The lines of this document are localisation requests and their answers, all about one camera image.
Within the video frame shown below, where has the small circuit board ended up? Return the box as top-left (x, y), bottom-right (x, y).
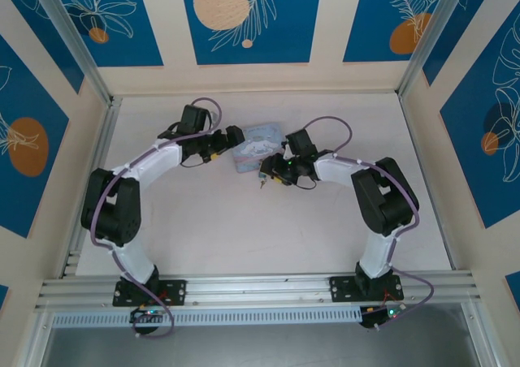
top-left (360, 304), bottom-right (408, 330)
top-left (129, 306), bottom-right (167, 324)

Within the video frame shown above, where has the grey metal sheet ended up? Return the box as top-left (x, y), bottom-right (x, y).
top-left (39, 301), bottom-right (481, 367)

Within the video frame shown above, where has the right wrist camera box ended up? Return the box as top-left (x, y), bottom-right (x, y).
top-left (285, 128), bottom-right (319, 162)

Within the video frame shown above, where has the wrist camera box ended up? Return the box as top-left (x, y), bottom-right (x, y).
top-left (180, 104), bottom-right (211, 136)
top-left (285, 128), bottom-right (319, 162)

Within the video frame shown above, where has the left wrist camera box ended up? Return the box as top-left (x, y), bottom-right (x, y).
top-left (180, 104), bottom-right (211, 136)

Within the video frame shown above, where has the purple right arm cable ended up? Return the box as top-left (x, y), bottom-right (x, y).
top-left (302, 116), bottom-right (435, 332)

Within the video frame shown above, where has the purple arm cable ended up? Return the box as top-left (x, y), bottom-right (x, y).
top-left (89, 96), bottom-right (223, 339)
top-left (302, 116), bottom-right (435, 332)

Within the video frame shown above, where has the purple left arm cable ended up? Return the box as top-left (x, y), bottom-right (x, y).
top-left (89, 96), bottom-right (223, 339)

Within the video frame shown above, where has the aluminium frame side rail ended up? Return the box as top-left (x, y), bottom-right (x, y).
top-left (399, 93), bottom-right (459, 271)
top-left (60, 96), bottom-right (124, 279)

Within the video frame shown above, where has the aluminium frame cross rail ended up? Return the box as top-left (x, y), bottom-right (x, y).
top-left (34, 269), bottom-right (485, 312)

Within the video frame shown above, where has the blue floral wall panel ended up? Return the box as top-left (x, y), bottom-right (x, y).
top-left (342, 0), bottom-right (453, 64)
top-left (179, 0), bottom-right (324, 66)
top-left (0, 33), bottom-right (71, 240)
top-left (439, 15), bottom-right (520, 231)
top-left (45, 0), bottom-right (165, 68)

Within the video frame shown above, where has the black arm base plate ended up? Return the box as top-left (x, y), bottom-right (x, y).
top-left (112, 278), bottom-right (188, 308)
top-left (329, 274), bottom-right (405, 304)

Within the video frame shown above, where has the slotted grey cable duct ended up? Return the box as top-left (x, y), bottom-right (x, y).
top-left (52, 306), bottom-right (363, 329)

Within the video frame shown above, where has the aluminium frame post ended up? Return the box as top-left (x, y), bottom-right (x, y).
top-left (396, 0), bottom-right (465, 97)
top-left (30, 0), bottom-right (113, 105)

